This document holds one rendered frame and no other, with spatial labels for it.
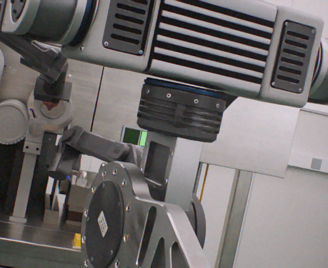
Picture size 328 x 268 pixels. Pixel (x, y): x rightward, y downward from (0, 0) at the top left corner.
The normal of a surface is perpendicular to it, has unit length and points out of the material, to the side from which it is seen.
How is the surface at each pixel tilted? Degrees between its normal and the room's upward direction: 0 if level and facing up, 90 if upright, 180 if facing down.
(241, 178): 90
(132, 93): 90
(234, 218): 90
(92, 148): 73
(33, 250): 90
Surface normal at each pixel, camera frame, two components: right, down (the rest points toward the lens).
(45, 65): 0.79, 0.36
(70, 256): 0.18, 0.09
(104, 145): -0.72, -0.53
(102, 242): -0.87, -0.16
